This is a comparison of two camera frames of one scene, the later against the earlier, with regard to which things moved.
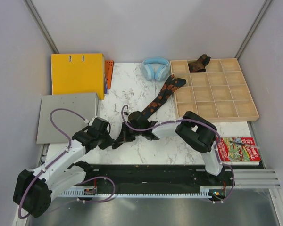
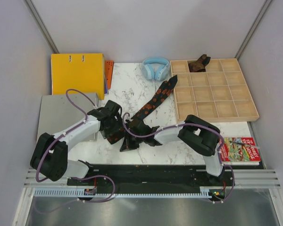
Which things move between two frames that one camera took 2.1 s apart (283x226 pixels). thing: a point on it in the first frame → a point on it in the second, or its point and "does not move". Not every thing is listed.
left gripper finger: x=106 y=142 → x=112 y=129
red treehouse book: x=238 y=151 does not move
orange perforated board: x=109 y=66 does not move
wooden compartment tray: x=220 y=94 does not move
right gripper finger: x=120 y=141 → x=129 y=143
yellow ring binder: x=78 y=73 does not move
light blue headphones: x=156 y=68 does not move
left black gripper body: x=101 y=136 → x=118 y=118
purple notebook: x=106 y=91 does not move
